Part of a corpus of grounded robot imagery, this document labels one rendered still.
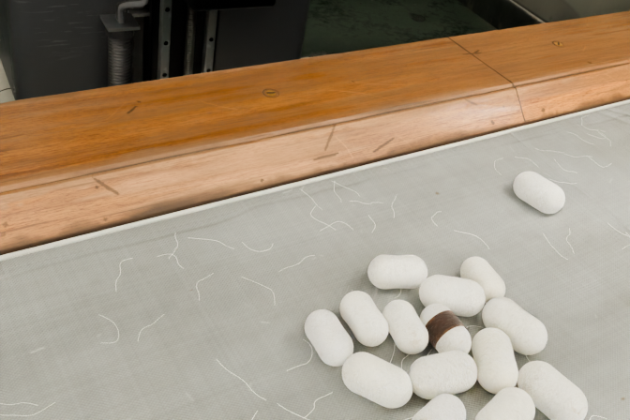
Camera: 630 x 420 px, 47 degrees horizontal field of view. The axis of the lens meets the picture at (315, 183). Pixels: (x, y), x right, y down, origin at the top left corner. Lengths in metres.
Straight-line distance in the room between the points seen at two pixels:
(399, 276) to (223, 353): 0.11
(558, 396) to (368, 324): 0.10
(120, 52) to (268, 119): 0.74
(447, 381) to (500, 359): 0.03
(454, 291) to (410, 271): 0.03
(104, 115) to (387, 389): 0.25
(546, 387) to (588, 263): 0.14
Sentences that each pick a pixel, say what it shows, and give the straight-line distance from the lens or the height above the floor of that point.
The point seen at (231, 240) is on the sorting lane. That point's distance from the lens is 0.43.
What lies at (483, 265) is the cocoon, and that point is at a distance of 0.43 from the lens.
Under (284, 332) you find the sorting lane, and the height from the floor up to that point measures 0.74.
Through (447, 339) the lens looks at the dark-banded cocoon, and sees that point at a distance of 0.39.
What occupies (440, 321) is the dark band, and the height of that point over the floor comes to 0.76.
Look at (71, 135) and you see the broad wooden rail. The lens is 0.47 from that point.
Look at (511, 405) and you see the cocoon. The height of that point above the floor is 0.76.
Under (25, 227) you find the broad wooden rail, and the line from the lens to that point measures 0.43.
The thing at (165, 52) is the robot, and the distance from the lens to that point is 1.25.
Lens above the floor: 1.03
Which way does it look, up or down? 37 degrees down
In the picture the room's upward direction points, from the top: 12 degrees clockwise
